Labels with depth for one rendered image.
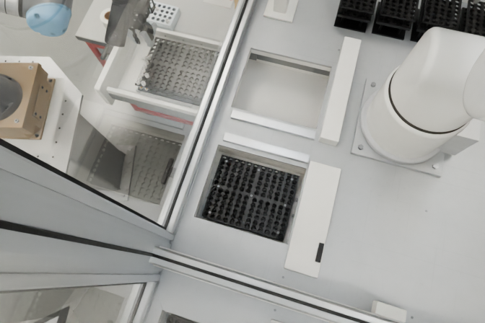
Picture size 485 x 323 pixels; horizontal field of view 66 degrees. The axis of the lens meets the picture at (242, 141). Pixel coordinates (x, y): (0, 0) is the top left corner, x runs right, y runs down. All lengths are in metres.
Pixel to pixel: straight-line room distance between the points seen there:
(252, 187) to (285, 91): 0.35
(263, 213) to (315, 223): 0.16
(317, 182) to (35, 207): 0.71
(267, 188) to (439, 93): 0.48
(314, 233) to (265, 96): 0.47
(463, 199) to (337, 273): 0.37
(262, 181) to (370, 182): 0.28
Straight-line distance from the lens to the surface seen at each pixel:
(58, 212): 0.44
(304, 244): 0.93
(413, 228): 1.02
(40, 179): 0.40
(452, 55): 0.77
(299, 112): 1.16
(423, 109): 0.82
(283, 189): 1.01
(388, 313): 0.92
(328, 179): 0.97
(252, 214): 0.99
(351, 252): 0.97
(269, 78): 1.21
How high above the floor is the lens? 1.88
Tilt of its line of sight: 70 degrees down
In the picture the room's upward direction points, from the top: 5 degrees counter-clockwise
